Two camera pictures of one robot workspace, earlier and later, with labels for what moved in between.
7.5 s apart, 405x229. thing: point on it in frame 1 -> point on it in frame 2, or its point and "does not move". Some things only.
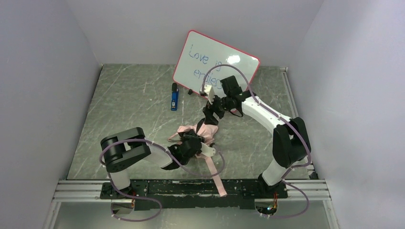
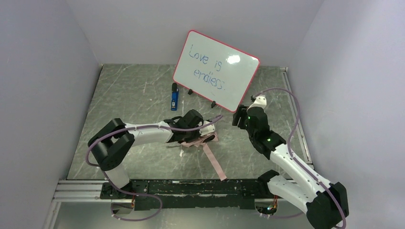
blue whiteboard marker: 175,95 does not move
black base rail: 192,194 does not move
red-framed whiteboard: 199,53 does not move
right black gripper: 212,109 -> 239,117
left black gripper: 194,142 -> 196,134
